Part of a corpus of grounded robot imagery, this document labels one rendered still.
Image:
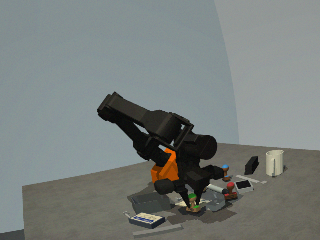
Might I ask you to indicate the cream paper card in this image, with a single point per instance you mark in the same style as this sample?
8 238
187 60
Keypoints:
201 204

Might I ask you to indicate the red-handled rubber stamp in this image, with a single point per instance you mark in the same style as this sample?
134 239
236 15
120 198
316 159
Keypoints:
232 196

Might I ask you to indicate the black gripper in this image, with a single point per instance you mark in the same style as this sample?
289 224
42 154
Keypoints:
166 186

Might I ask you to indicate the black ink pad in grey tin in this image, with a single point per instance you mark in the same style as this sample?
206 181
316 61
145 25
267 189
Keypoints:
243 186

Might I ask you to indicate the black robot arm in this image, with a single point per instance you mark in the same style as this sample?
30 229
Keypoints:
163 128

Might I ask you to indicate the wooden pass stamp with green knob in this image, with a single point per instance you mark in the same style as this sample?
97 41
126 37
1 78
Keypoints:
194 209

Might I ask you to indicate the cream mug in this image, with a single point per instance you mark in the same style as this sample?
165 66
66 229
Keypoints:
275 162

